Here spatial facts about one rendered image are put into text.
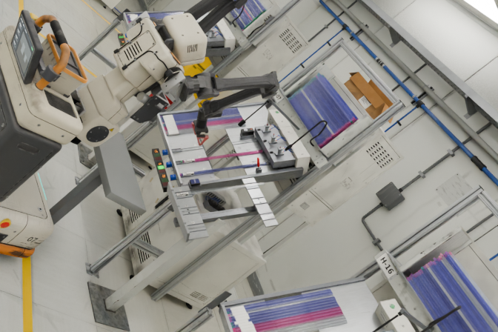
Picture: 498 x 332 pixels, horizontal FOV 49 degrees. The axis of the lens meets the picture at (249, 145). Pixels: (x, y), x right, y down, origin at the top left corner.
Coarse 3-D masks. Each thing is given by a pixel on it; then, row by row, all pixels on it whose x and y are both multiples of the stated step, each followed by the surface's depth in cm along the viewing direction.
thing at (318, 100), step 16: (320, 80) 339; (304, 96) 340; (320, 96) 332; (336, 96) 324; (304, 112) 333; (320, 112) 325; (336, 112) 317; (352, 112) 314; (320, 128) 318; (336, 128) 311; (320, 144) 312
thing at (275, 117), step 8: (272, 112) 343; (272, 120) 341; (280, 120) 337; (280, 128) 330; (288, 128) 331; (288, 136) 325; (296, 136) 326; (288, 144) 320; (296, 144) 320; (296, 152) 314; (304, 152) 314; (296, 160) 311; (304, 160) 312; (304, 168) 316
